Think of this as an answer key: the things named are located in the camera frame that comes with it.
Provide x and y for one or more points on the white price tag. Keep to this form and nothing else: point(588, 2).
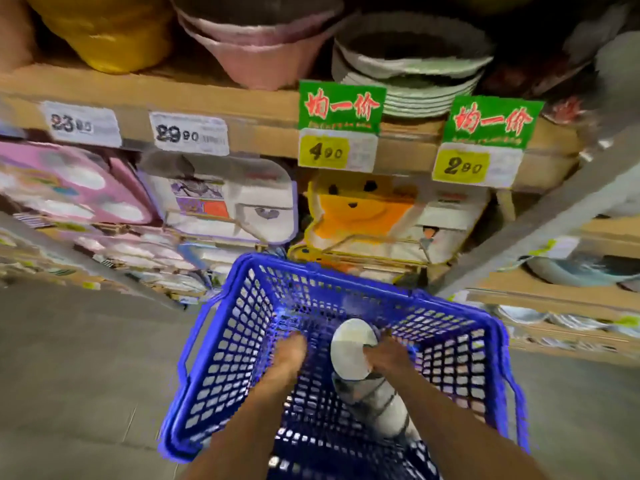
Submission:
point(190, 133)
point(80, 124)

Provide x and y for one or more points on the person's left hand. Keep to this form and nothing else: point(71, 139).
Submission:
point(290, 354)

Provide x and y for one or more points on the blue divided kids plate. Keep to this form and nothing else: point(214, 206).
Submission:
point(210, 257)

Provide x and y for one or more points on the yellow price tag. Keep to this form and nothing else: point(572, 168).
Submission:
point(560, 247)

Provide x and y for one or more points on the white divided kids plate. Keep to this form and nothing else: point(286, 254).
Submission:
point(240, 204)

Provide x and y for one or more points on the person's right forearm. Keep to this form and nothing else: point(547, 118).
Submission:
point(460, 434)

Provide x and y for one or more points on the person's right hand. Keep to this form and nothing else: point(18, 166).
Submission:
point(387, 357)

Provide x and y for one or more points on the stack of pale green plates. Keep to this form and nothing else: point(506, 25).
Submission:
point(415, 69)

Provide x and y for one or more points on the stack of large white bowls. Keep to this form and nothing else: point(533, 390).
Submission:
point(620, 84)

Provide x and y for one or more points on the white black-rimmed floral bowl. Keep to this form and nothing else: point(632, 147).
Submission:
point(347, 344)

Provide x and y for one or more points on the pink divided kids plate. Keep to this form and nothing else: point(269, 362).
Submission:
point(65, 184)
point(135, 249)

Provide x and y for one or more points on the person's left forearm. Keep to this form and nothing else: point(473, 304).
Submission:
point(240, 434)

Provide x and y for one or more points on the nested row of floral bowls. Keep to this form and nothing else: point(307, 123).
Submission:
point(375, 407)

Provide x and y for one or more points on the green sign price tag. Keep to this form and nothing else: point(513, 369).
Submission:
point(325, 152)
point(460, 167)

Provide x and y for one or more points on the blue shopping basket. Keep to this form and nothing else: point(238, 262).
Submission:
point(230, 344)

